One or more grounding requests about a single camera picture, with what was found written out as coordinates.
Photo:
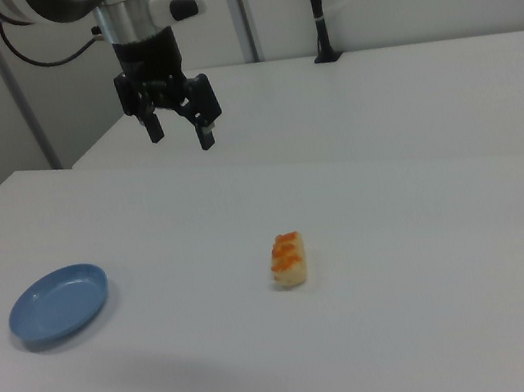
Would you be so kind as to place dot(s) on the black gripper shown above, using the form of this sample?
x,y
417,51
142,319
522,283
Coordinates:
x,y
149,61

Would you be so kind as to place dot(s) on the toy bread with orange topping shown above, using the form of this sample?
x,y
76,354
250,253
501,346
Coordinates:
x,y
290,262

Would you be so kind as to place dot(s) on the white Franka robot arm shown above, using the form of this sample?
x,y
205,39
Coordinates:
x,y
55,1

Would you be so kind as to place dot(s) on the blue round plate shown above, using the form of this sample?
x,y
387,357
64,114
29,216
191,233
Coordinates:
x,y
58,305

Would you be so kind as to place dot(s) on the grey aluminium frame post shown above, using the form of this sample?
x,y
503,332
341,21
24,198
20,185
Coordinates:
x,y
18,97
240,7

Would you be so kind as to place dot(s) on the black camera pole with base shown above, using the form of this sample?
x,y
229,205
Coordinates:
x,y
318,3

